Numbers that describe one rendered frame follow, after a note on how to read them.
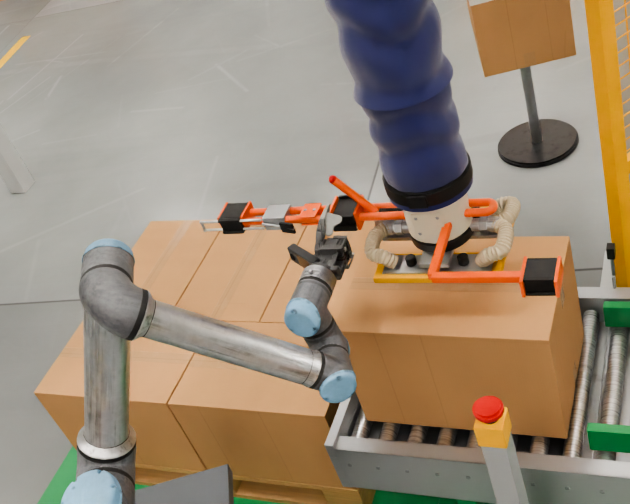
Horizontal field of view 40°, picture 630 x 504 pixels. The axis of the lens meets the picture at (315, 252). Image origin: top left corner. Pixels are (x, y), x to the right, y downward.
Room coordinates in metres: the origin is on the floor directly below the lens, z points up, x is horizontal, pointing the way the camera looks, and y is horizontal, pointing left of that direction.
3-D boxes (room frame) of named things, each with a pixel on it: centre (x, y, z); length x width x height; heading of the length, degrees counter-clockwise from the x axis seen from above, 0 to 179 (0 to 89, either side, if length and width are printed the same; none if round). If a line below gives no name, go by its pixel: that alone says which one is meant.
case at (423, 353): (1.83, -0.32, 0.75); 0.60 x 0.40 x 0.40; 57
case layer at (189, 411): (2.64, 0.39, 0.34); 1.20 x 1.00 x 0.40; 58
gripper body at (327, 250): (1.78, -0.03, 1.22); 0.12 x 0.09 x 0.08; 149
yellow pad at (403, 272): (1.74, -0.29, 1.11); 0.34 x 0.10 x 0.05; 59
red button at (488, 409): (1.30, -0.24, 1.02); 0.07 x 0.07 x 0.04
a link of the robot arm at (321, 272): (1.71, 0.02, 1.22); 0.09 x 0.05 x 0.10; 59
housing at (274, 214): (2.06, 0.06, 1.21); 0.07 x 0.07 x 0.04; 59
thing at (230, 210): (2.14, 0.17, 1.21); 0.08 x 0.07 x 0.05; 59
